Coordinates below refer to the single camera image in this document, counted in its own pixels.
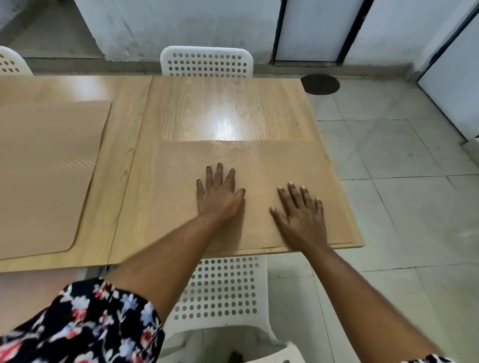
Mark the person's right hand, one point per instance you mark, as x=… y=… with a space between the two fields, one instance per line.
x=305 y=228

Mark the person's left hand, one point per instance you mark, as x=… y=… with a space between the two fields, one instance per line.
x=219 y=200

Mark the person's right middle finger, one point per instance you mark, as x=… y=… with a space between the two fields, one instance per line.
x=295 y=196

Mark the person's left thumb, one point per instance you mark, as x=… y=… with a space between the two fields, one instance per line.
x=240 y=195

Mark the person's right thumb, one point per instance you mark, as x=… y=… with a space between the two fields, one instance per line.
x=278 y=217

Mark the person's left middle finger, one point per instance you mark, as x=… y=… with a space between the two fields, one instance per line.
x=219 y=175

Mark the person's right little finger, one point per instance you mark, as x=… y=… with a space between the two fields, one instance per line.
x=319 y=209

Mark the person's left little finger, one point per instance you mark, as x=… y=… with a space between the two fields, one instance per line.
x=200 y=190

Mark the person's right forearm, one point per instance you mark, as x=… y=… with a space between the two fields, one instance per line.
x=359 y=303

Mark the person's left forearm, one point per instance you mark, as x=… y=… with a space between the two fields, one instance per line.
x=168 y=261

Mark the tan textured placemat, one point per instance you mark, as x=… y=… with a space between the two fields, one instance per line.
x=45 y=175
x=176 y=194

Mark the white perforated plastic chair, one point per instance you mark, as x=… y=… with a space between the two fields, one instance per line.
x=11 y=63
x=207 y=61
x=220 y=291

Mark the dark round floor drain cover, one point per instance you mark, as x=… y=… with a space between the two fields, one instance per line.
x=320 y=84

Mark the floral black left sleeve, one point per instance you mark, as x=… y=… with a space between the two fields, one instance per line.
x=86 y=325

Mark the floral black sleeve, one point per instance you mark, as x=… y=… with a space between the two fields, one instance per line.
x=86 y=325
x=430 y=359

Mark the floral black right sleeve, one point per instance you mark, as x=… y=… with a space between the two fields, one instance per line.
x=430 y=359

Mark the white door with black frame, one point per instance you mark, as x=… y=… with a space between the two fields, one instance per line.
x=318 y=30
x=452 y=82

